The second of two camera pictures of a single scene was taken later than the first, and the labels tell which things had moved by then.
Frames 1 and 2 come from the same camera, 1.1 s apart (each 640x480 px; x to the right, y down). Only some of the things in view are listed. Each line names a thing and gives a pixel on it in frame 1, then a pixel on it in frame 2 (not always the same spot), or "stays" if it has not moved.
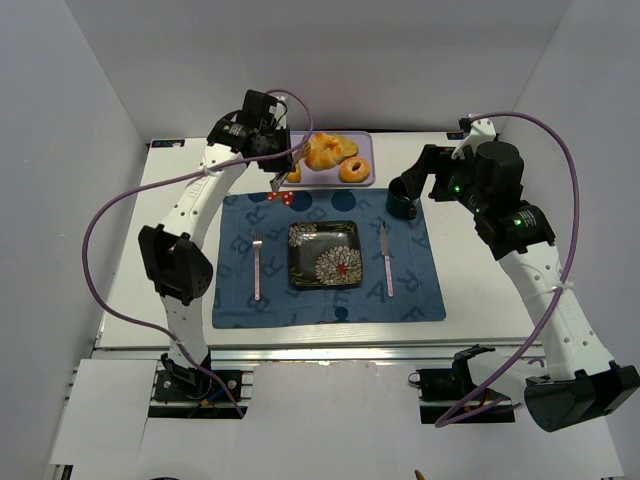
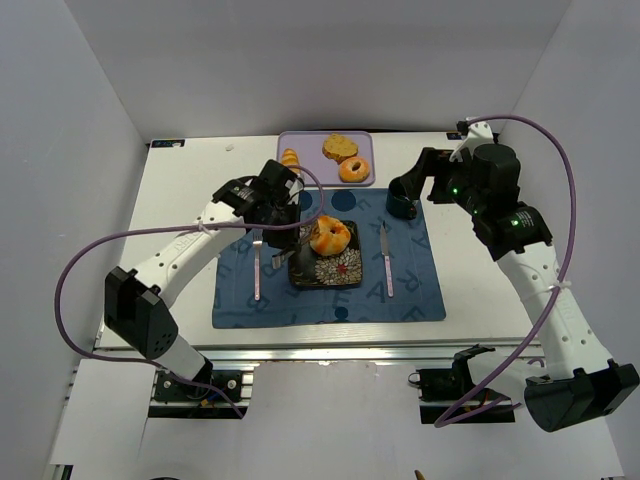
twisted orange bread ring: (324, 151) → (329, 236)
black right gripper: (428, 167) stays
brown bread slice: (349, 147) stays
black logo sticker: (167, 142) stays
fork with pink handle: (257, 240) stays
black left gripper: (276, 163) → (284, 239)
